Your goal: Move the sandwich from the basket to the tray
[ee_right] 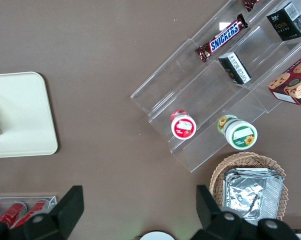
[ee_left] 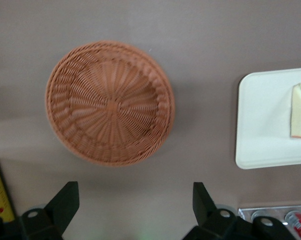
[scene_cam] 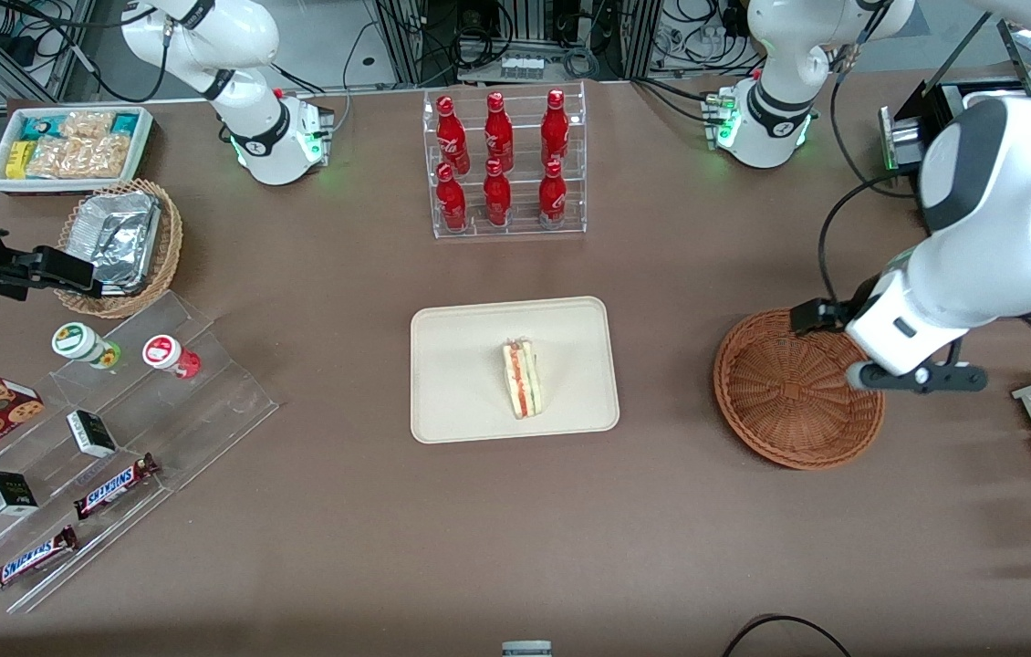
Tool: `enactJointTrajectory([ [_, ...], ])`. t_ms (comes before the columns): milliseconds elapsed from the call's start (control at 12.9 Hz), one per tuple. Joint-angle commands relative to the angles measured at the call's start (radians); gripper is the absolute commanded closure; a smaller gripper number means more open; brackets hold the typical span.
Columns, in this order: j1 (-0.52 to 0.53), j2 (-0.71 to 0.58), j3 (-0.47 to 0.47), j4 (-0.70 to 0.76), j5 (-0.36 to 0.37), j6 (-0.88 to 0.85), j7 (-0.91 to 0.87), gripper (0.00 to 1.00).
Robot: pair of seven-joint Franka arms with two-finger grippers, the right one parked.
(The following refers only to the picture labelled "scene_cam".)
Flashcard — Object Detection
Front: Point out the light tan wicker basket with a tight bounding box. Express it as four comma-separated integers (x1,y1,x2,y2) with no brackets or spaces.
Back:
53,179,184,319

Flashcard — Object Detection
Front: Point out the black looped cable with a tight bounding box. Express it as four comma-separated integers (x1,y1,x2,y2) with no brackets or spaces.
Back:
721,614,854,657

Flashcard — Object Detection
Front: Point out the Snickers chocolate bar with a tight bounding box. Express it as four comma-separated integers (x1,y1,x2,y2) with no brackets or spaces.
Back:
73,454,159,520
0,527,78,595

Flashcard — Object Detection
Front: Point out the red cola bottle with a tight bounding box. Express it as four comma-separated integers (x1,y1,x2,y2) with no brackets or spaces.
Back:
436,163,468,231
436,96,471,175
484,91,515,172
483,159,513,227
541,89,570,168
538,160,568,226

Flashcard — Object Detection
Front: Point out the clear acrylic stepped shelf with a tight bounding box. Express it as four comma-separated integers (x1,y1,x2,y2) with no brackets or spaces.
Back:
0,290,280,615

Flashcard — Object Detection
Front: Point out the beige plastic tray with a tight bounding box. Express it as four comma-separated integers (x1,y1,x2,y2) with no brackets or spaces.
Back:
411,297,620,444

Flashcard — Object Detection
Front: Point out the large clear cracker bag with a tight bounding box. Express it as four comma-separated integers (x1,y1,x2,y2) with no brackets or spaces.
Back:
26,135,131,180

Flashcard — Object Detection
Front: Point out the black food warmer machine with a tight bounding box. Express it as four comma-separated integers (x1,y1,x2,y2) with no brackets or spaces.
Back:
879,14,1031,319

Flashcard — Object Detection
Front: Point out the aluminium frame post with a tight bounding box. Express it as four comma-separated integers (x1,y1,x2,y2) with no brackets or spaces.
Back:
630,0,664,81
374,0,427,89

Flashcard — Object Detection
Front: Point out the triangular sandwich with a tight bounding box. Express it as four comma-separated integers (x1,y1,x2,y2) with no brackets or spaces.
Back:
502,338,546,420

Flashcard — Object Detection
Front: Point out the dark brown wicker basket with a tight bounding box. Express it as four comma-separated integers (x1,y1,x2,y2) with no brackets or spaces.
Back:
713,308,887,471

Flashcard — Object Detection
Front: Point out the green lid white cup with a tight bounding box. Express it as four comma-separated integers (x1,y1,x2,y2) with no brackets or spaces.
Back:
52,323,121,370

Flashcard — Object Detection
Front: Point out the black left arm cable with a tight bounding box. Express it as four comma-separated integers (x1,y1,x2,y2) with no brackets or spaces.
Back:
817,0,927,311

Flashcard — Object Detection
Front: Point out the aluminium foil container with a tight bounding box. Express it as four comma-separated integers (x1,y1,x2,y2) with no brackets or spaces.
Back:
67,192,161,296

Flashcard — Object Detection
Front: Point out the clear acrylic bottle rack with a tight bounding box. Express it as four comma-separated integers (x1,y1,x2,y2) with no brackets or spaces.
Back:
422,81,588,240

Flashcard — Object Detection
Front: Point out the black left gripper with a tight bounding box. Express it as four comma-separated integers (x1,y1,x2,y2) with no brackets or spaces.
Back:
789,276,884,335

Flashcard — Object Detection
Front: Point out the small clear cracker bag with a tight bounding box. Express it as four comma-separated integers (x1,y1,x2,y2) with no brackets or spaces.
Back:
59,110,115,140

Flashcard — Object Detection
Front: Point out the red lid white cup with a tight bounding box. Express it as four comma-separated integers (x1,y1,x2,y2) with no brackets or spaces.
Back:
142,335,202,380

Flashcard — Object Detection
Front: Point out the small black carton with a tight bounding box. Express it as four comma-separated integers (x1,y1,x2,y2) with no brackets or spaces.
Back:
0,471,39,516
67,411,118,458

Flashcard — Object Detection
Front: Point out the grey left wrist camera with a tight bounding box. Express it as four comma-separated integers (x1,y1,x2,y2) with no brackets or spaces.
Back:
847,359,989,395

